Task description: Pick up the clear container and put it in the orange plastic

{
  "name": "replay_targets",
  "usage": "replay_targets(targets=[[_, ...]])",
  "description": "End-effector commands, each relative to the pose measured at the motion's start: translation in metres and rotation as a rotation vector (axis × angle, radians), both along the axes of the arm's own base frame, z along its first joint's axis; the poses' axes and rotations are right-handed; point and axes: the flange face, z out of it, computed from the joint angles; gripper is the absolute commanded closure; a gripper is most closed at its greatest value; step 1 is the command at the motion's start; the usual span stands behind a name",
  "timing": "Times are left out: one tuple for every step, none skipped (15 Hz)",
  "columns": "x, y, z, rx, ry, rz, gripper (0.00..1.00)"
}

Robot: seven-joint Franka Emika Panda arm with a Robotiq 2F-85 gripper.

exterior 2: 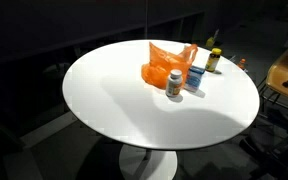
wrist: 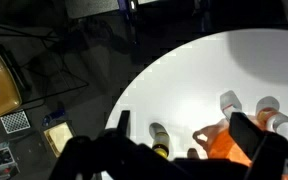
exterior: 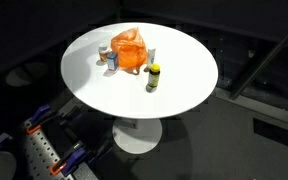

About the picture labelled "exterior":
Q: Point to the dark bottle with yellow cap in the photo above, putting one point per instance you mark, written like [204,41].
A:
[154,74]

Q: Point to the white cylindrical tube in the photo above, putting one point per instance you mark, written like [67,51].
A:
[151,56]

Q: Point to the orange plastic bag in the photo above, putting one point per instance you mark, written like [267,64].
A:
[131,49]

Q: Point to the amber bottle with white cap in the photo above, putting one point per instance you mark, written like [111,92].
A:
[103,51]

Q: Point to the upper blue orange clamp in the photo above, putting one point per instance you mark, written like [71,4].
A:
[42,114]

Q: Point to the blue orange clamp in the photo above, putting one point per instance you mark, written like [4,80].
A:
[70,160]
[42,114]

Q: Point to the lower blue orange clamp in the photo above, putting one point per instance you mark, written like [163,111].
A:
[70,160]

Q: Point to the perforated metal plate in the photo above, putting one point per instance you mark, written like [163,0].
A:
[42,149]

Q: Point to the black diagonal pole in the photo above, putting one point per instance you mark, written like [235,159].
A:
[253,71]

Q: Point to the white round pedestal table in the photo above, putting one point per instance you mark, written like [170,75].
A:
[188,76]

